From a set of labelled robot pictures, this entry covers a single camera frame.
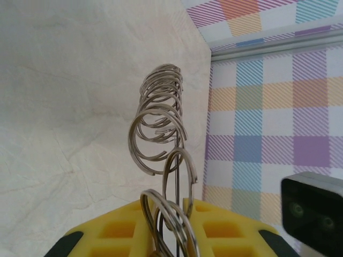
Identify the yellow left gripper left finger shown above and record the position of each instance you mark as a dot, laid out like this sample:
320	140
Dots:
112	233

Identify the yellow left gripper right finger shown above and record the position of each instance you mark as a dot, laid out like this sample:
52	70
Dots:
235	235

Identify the metal disc with split rings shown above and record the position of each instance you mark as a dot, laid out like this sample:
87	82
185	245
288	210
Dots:
178	80

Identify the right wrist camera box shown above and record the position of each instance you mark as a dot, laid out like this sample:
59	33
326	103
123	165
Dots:
313	211

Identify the aluminium right frame post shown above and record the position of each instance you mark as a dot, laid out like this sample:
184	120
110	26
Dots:
268	45

